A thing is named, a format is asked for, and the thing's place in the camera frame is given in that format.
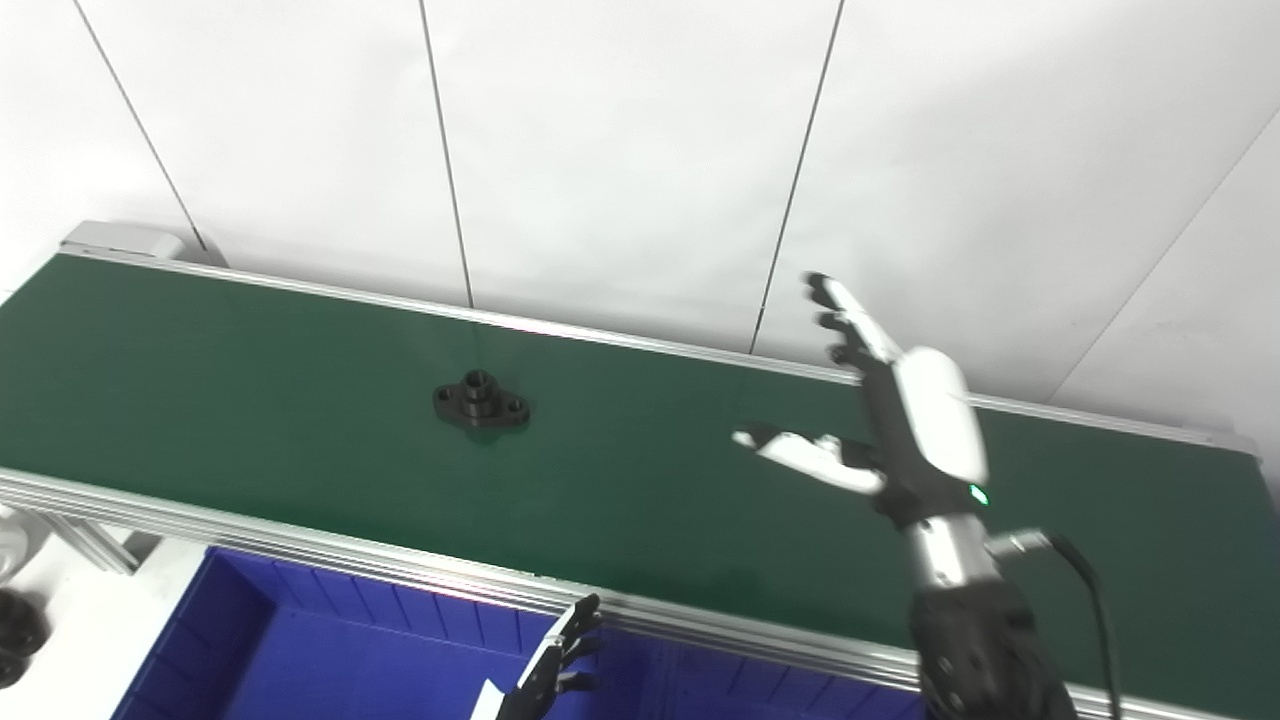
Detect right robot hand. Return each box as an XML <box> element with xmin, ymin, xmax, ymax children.
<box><xmin>733</xmin><ymin>272</ymin><xmax>991</xmax><ymax>531</ymax></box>

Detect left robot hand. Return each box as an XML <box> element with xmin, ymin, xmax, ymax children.
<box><xmin>470</xmin><ymin>594</ymin><xmax>604</xmax><ymax>720</ymax></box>

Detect black flange part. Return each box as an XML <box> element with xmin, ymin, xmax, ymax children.
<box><xmin>432</xmin><ymin>369</ymin><xmax>531</xmax><ymax>431</ymax></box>

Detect blue plastic bin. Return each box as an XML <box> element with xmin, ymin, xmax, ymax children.
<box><xmin>640</xmin><ymin>635</ymin><xmax>931</xmax><ymax>720</ymax></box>
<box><xmin>112</xmin><ymin>545</ymin><xmax>641</xmax><ymax>720</ymax></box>

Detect green conveyor belt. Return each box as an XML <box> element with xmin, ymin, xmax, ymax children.
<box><xmin>0</xmin><ymin>220</ymin><xmax>1280</xmax><ymax>720</ymax></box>
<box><xmin>0</xmin><ymin>253</ymin><xmax>1280</xmax><ymax>720</ymax></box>

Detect aluminium conveyor leg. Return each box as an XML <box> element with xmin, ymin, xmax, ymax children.
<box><xmin>30</xmin><ymin>510</ymin><xmax>161</xmax><ymax>576</ymax></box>

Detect black caster wheel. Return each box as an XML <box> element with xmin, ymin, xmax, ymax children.
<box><xmin>0</xmin><ymin>590</ymin><xmax>49</xmax><ymax>687</ymax></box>

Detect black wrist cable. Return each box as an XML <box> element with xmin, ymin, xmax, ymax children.
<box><xmin>985</xmin><ymin>530</ymin><xmax>1126</xmax><ymax>720</ymax></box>

